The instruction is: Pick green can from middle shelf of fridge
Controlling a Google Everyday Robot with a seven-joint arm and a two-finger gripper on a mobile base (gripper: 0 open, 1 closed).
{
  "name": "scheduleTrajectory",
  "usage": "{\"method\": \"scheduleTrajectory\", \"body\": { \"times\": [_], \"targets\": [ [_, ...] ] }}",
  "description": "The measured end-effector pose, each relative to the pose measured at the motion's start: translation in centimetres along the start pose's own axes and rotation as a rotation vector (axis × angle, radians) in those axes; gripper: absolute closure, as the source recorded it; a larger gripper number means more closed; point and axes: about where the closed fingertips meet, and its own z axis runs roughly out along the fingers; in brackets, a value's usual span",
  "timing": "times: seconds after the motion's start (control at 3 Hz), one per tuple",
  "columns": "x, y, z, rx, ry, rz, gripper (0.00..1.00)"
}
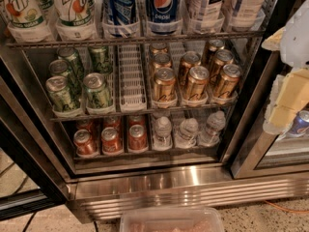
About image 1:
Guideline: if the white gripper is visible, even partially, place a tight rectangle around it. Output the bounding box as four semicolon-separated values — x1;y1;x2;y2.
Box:
262;0;309;134

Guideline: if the green can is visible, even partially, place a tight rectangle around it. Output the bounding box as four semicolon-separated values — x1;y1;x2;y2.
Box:
57;47;84;81
48;59;81;95
45;75;80;112
88;46;113;74
83;72;112;109

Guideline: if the front right gold can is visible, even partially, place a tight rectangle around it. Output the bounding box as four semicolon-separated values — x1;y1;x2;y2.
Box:
213;64;242;99

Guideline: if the gold can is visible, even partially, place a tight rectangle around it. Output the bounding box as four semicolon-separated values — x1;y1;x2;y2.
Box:
154;68;176;102
178;51;201;86
183;66;210;101
201;39;225;65
149;43;168;56
213;64;242;99
152;53;173;73
210;49;234;83

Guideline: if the blue can behind door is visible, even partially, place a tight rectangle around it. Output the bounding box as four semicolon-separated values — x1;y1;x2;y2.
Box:
288;110;309;137

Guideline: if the back right gold can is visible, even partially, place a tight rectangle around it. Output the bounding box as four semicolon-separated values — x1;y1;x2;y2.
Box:
201;39;225;65

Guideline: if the front middle gold can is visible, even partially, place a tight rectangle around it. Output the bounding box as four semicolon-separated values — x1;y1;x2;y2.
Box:
183;66;210;101

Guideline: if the glass fridge door right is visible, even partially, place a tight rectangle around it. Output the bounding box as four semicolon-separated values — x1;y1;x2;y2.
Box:
230;51;309;179

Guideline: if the front left gold can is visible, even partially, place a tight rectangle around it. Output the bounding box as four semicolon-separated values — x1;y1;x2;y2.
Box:
154;68;176;102

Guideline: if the back left gold can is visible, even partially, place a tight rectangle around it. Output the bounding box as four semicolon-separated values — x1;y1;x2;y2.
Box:
149;43;168;56

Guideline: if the front right red can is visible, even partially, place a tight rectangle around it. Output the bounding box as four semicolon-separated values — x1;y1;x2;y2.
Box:
128;125;147;151

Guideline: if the red can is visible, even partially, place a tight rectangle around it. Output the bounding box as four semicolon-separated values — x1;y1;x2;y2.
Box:
128;125;147;151
101;127;123;155
73;130;98;158

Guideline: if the front middle red can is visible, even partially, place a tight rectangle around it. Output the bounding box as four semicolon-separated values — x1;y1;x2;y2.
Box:
101;127;123;155

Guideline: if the front left red can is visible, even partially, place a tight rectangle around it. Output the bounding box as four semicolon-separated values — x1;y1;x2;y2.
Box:
73;130;98;158

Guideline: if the open fridge door left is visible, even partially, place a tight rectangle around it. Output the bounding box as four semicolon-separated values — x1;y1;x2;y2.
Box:
0;56;69;220

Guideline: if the right white tea bottle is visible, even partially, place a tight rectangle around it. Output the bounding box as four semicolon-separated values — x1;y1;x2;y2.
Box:
228;0;265;32

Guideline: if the white tea bottle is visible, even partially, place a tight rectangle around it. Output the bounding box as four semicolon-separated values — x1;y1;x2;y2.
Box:
228;0;265;32
188;0;223;33

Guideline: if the left white tea bottle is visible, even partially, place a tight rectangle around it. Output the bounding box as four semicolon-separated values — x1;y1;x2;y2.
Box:
188;0;223;33

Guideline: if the right water bottle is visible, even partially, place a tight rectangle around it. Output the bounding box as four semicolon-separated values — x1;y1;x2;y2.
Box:
198;111;226;147

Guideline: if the water bottle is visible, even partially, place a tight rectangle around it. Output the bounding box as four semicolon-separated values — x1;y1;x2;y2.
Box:
175;118;199;149
154;116;172;151
198;111;226;147

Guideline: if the middle water bottle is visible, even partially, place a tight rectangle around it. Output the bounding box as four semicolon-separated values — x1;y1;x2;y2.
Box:
175;118;199;149

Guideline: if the right pepsi bottle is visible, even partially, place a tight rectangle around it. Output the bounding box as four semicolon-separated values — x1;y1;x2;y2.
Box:
146;0;179;35

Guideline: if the pepsi bottle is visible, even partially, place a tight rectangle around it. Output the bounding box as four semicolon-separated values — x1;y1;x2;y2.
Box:
146;0;179;35
105;0;136;37

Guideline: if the left water bottle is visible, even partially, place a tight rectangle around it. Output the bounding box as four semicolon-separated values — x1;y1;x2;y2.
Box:
154;116;172;151

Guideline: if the left pepsi bottle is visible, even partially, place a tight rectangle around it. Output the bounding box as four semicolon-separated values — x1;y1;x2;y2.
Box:
105;0;136;37

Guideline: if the clear plastic food container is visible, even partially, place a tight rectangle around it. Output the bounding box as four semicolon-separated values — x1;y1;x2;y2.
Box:
119;207;225;232

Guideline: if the right 7up bottle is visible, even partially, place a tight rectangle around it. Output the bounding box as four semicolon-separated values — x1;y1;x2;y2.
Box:
54;0;97;41

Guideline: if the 7up bottle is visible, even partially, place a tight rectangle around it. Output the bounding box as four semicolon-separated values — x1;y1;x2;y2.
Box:
54;0;97;41
1;0;53;43

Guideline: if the left 7up bottle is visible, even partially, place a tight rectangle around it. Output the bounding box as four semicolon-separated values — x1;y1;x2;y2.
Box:
1;0;53;43

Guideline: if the upper wire shelf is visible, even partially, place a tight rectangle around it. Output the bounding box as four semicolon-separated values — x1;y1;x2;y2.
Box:
5;30;264;49

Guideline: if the orange cable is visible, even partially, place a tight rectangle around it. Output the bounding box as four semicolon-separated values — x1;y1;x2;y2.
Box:
264;200;309;215

